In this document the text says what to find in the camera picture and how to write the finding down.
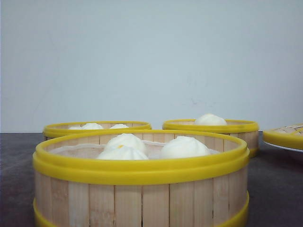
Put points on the back left bun one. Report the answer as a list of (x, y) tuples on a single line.
[(92, 126)]

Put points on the rear white bun orange dot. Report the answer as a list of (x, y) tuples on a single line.
[(128, 140)]

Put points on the white plate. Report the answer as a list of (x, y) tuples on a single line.
[(286, 148)]

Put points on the back left bun two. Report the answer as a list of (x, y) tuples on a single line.
[(119, 126)]

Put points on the front bamboo steamer drawer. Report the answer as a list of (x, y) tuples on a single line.
[(209, 191)]

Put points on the woven bamboo steamer lid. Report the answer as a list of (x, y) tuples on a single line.
[(287, 136)]

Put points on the single white bun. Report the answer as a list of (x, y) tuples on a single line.
[(210, 120)]

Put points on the front left white bun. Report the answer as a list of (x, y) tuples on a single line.
[(122, 152)]

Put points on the front right white bun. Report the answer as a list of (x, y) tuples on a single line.
[(183, 147)]

